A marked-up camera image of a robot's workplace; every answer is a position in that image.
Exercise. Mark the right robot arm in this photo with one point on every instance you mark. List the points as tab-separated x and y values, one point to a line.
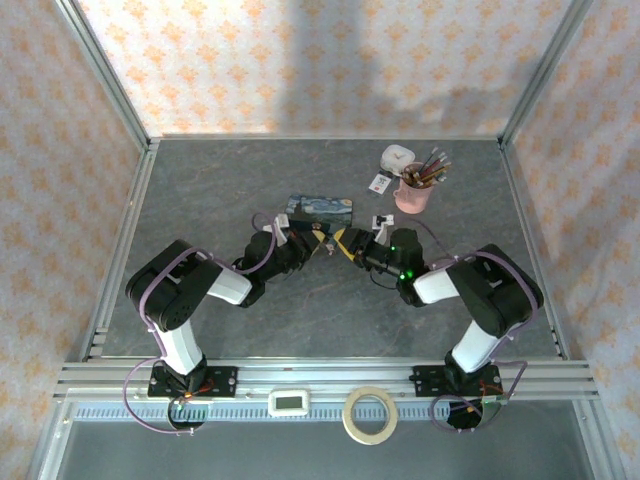
475	345

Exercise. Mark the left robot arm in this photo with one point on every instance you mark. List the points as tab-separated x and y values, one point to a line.
176	345

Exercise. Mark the starry night print box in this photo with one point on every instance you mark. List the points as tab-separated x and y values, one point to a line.
320	210

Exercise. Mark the pink pen cup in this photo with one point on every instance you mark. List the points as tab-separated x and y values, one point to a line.
412	197

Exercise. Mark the small printed card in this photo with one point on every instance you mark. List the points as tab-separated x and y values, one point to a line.
380	183

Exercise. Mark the paintbrush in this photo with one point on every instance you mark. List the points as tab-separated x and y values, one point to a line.
440	170
436	162
429	159
434	178

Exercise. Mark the white digital timer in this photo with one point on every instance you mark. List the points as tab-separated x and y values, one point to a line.
289	401

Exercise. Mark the green controller board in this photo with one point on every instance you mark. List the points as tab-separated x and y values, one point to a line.
487	407
189	407

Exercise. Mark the masking tape roll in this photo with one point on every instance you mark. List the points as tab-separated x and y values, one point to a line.
350	425

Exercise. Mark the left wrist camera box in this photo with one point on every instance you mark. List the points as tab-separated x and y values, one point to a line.
277	226

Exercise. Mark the aluminium back rail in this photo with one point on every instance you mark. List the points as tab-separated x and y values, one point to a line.
325	135

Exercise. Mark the aluminium front rail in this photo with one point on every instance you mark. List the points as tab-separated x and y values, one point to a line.
325	372

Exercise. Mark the aluminium side rail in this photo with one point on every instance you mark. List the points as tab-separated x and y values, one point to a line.
122	245
537	250

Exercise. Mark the aluminium frame post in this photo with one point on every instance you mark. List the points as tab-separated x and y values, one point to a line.
102	75
545	75

